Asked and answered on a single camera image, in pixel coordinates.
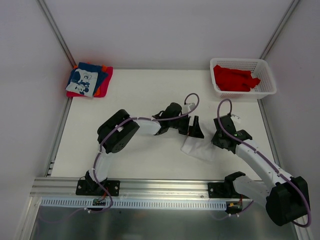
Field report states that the white slotted cable duct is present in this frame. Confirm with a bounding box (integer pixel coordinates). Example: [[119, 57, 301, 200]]
[[40, 197, 227, 211]]

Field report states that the light blue printed t shirt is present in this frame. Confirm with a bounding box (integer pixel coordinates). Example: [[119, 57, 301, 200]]
[[65, 68, 98, 98]]

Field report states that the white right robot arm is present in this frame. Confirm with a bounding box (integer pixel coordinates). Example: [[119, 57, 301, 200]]
[[211, 114, 311, 226]]

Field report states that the white t shirt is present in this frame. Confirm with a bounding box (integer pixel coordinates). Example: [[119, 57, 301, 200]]
[[181, 136, 216, 162]]

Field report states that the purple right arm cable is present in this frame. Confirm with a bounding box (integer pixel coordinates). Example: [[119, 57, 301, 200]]
[[212, 98, 312, 228]]

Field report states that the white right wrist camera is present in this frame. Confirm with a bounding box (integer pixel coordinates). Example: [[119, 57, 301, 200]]
[[231, 114, 241, 124]]

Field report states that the aluminium mounting rail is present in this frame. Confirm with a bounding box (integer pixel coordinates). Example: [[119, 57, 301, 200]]
[[29, 175, 301, 201]]

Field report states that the white plastic basket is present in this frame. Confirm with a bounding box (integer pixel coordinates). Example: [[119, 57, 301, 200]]
[[209, 58, 277, 101]]

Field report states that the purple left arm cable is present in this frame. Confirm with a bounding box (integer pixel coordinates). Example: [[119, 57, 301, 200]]
[[92, 92, 201, 213]]

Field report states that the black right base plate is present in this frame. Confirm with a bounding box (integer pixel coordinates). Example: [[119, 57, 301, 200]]
[[207, 182, 241, 199]]

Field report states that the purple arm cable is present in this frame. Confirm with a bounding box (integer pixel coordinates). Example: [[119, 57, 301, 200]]
[[212, 98, 312, 228], [92, 92, 201, 213]]

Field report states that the red t shirt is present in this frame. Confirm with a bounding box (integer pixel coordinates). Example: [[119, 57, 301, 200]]
[[213, 65, 261, 92]]

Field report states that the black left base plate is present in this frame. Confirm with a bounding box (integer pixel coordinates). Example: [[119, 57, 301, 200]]
[[75, 178, 121, 197]]

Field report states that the dark blue folded t shirt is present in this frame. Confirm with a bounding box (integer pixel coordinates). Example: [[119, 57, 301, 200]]
[[69, 61, 109, 97]]

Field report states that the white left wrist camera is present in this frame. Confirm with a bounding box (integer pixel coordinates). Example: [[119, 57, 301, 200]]
[[182, 102, 196, 114]]

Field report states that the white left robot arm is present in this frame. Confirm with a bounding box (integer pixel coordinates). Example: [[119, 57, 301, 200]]
[[76, 102, 204, 196]]

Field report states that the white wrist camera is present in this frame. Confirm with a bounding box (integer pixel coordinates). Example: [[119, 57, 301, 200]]
[[231, 114, 241, 124], [182, 102, 196, 114]]

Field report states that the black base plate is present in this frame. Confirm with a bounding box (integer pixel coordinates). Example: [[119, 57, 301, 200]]
[[207, 182, 241, 199], [75, 178, 121, 197]]

